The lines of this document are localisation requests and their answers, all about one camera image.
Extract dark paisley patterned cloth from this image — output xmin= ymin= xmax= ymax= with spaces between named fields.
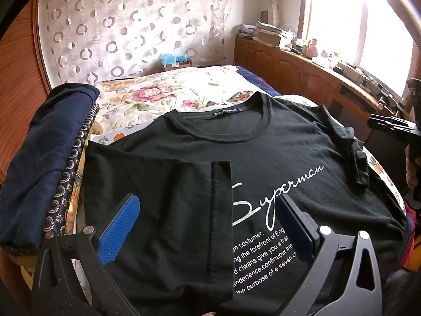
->
xmin=43 ymin=102 xmax=101 ymax=238

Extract navy blanket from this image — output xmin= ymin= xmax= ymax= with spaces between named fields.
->
xmin=237 ymin=66 xmax=282 ymax=97

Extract navy folded cloth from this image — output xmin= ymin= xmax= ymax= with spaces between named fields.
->
xmin=0 ymin=84 xmax=101 ymax=246

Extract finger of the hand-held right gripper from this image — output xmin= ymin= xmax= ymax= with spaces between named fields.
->
xmin=368 ymin=113 xmax=413 ymax=146

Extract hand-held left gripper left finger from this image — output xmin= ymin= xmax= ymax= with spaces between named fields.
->
xmin=31 ymin=194 xmax=142 ymax=316

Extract floral bedsheet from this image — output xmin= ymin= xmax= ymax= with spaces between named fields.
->
xmin=94 ymin=64 xmax=264 ymax=135

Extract wooden cabinet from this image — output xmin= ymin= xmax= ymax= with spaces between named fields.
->
xmin=234 ymin=36 xmax=412 ymax=142

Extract person's right hand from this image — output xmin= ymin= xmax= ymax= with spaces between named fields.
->
xmin=405 ymin=145 xmax=421 ymax=190

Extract white orange-print quilt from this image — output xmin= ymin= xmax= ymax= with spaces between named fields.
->
xmin=87 ymin=94 xmax=407 ymax=211

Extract black printed t-shirt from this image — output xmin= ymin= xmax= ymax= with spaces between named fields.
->
xmin=81 ymin=91 xmax=407 ymax=316

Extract black chair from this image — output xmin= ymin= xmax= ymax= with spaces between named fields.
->
xmin=365 ymin=103 xmax=412 ymax=180

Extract sheer circle-pattern curtain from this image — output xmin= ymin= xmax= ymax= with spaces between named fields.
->
xmin=39 ymin=0 xmax=237 ymax=88

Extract window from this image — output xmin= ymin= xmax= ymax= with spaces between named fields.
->
xmin=301 ymin=0 xmax=415 ymax=96

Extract person's grey trousers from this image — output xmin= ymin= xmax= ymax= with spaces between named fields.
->
xmin=383 ymin=266 xmax=421 ymax=316

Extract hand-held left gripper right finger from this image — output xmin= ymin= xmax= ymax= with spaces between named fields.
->
xmin=275 ymin=194 xmax=384 ymax=316

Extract wooden wardrobe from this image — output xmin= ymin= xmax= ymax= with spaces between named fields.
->
xmin=0 ymin=0 xmax=53 ymax=185

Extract cardboard box with blue cloth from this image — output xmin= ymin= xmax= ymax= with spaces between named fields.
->
xmin=159 ymin=53 xmax=192 ymax=70

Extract mustard patterned cloth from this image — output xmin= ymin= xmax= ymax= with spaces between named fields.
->
xmin=64 ymin=165 xmax=87 ymax=236

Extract stack of books and papers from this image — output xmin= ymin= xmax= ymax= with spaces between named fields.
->
xmin=237 ymin=20 xmax=293 ymax=48

